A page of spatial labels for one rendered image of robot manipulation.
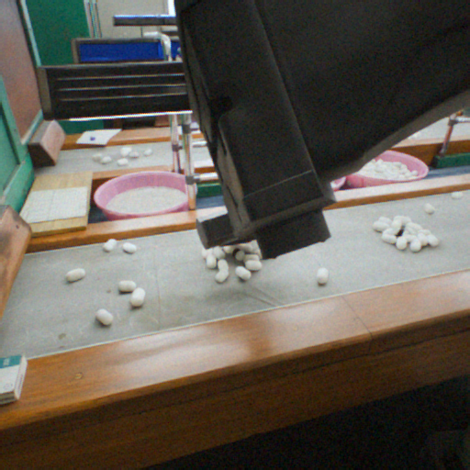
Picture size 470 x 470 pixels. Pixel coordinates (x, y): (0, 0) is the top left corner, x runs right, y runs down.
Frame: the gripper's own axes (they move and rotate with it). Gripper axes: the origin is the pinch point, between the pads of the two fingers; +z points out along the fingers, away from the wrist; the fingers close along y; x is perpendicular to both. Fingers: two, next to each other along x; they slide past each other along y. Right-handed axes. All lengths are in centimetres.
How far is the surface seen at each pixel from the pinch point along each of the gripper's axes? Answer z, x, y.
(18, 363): -22.7, 15.9, 37.4
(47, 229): 6.8, -7.2, 38.3
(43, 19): 185, -194, 62
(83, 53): 20, -57, 27
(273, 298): -15.2, 14.8, -1.7
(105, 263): 0.4, 2.5, 27.1
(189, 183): 4.8, -13.6, 6.5
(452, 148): 29, -23, -97
